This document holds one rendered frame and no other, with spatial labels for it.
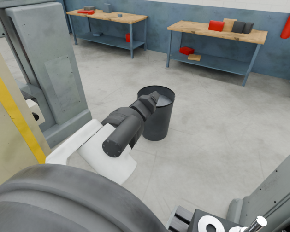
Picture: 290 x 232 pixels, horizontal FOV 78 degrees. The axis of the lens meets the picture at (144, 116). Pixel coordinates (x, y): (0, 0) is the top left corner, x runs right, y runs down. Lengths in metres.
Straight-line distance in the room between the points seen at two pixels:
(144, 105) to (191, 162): 1.93
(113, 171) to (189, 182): 1.89
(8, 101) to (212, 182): 2.00
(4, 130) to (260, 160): 2.59
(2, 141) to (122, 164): 1.13
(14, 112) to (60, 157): 1.05
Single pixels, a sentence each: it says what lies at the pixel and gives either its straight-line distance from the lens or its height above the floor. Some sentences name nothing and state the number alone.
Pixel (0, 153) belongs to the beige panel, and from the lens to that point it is 1.43.
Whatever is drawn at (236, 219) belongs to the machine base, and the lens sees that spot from 1.92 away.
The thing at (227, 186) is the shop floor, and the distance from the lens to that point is 2.30.
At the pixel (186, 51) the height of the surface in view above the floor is 0.31.
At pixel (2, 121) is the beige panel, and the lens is 1.34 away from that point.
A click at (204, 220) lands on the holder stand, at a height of 1.14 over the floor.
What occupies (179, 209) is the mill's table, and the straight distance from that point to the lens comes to 0.99.
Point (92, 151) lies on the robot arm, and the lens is 0.32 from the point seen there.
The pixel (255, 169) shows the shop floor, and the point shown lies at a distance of 2.57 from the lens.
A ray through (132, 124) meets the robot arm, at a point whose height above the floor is 1.62.
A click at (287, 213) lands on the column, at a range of 1.26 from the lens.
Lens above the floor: 1.85
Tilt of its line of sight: 40 degrees down
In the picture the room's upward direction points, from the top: straight up
